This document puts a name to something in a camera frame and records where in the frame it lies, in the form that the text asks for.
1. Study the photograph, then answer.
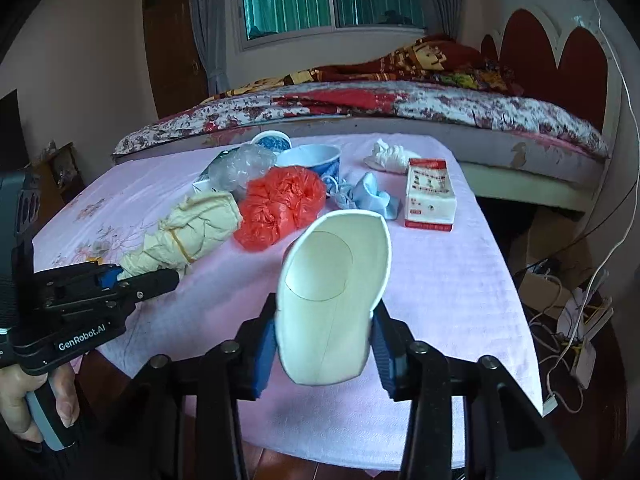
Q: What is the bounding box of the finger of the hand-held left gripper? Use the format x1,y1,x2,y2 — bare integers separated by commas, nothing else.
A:
34,261,124,297
50,269,181,330

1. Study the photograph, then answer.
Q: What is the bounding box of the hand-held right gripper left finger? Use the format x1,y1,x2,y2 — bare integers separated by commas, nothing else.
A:
112,294,278,480

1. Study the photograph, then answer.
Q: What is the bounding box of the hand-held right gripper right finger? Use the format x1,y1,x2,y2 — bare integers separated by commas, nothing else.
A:
369,299,583,480

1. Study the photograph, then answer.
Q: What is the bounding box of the cream plastic bag bundle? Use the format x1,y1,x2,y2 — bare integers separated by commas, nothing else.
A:
120,191,244,278

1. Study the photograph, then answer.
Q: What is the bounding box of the white paper cup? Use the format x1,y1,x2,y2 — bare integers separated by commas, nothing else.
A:
276,210,392,387

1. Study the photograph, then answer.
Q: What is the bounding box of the blue plastic cup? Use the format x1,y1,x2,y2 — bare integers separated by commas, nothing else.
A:
275,144,342,196

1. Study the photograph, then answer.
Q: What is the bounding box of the person's left hand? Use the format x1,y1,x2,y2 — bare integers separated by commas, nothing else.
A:
0,360,82,456

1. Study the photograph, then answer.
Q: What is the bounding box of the pink floral tablecloth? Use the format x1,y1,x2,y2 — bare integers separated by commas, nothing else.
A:
31,132,545,473

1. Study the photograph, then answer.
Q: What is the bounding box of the clear plastic bag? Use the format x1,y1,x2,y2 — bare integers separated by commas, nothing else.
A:
207,142,278,196

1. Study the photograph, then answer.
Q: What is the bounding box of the red plastic bag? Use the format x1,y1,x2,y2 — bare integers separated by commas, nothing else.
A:
233,165,328,252

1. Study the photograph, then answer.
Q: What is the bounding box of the blue face mask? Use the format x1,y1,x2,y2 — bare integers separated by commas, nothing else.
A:
330,171,403,221

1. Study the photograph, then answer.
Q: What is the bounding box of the red and white paper box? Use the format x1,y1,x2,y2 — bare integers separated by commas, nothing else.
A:
404,157,457,233

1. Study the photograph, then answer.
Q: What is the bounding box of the dark television screen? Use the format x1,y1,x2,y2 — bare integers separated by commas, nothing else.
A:
0,89,28,173

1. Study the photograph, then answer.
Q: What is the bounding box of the small blue patterned paper cup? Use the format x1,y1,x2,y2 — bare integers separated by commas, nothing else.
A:
250,130,293,155

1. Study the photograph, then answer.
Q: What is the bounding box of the white power strip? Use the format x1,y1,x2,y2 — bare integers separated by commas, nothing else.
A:
570,339,598,390

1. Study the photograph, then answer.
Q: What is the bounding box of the brown cardboard box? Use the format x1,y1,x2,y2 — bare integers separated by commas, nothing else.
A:
510,205,596,311

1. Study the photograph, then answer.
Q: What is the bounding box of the white crumpled tissue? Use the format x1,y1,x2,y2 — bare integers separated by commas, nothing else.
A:
363,139,423,175

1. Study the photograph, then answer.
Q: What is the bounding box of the white network router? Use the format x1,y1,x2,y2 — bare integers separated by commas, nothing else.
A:
557,296,615,343

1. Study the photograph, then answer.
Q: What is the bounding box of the brown wooden door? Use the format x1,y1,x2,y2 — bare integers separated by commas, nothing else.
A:
142,0,211,121

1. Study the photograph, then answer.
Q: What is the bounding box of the bed with floral sheet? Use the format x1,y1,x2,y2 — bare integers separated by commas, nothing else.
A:
111,67,613,213

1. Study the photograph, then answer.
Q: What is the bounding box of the grey window curtain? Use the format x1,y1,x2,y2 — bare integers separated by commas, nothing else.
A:
186,0,231,98

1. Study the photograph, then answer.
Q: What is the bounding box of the red patterned blanket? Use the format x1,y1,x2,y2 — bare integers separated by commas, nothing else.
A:
200,35,526,111

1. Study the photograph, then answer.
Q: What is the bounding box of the red and white headboard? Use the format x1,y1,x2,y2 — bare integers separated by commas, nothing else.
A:
480,0,640,261

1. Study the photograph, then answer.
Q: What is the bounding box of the white hanging cable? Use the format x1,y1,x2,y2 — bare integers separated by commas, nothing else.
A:
542,0,640,406

